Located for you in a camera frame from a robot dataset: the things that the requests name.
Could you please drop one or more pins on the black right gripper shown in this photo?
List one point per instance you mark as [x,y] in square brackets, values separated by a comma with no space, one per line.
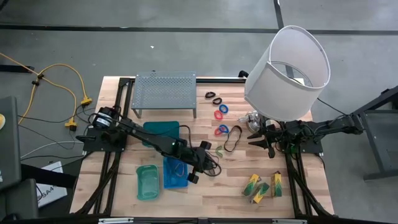
[281,137]

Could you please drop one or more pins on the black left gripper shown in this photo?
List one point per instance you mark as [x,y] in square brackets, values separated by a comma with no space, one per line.
[197,158]

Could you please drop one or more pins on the green rubber band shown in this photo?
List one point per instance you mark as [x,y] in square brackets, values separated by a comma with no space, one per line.
[217,152]

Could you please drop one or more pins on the orange rubber band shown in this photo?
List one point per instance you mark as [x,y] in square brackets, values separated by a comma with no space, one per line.
[175,169]

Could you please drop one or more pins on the thin brown rubber band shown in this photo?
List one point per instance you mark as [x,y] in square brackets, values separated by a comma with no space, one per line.
[220,169]

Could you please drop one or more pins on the large black rubber band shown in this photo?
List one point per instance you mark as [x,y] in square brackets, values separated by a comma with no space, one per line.
[226,149]

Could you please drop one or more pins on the yellow green crayon box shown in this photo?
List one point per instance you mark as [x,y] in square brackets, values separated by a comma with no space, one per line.
[276,185]
[252,185]

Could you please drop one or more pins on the yellow green snack packets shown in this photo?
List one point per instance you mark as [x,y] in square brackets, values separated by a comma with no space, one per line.
[260,193]

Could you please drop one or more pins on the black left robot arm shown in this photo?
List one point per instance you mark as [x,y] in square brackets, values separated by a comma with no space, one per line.
[146,137]

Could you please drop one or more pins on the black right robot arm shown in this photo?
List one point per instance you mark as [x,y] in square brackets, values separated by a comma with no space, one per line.
[329,126]

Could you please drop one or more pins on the black side desk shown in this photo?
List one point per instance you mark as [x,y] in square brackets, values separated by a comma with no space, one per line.
[379,133]

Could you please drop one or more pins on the silver metal lamp base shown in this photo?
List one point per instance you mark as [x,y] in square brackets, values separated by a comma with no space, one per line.
[253,126]

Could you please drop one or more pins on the blue slotted plastic basket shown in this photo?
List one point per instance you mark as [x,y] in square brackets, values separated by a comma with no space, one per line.
[168,183]

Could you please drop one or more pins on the dark teal plastic bin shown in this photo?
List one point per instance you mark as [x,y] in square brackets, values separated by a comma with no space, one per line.
[161,127]

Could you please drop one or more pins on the white fabric lamp shade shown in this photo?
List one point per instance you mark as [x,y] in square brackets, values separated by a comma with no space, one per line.
[280,93]

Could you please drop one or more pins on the mint green plastic bin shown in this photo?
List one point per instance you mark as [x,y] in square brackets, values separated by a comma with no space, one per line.
[147,186]

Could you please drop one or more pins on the grey perforated metal shelf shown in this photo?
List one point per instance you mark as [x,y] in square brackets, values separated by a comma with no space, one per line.
[164,90]

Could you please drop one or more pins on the white printed box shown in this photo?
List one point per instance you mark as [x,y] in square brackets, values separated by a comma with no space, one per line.
[51,196]

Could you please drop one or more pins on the dark grey cabinet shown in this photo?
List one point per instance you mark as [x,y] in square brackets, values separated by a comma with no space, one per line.
[9,149]

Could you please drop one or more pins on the yellow round object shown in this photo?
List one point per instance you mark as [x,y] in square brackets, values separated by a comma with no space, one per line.
[2,121]

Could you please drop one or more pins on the black floor bar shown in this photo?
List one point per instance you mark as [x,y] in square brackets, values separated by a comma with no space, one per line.
[15,68]

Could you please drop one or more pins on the silver aluminium bracket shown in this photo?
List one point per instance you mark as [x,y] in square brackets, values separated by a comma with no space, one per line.
[115,220]
[289,221]

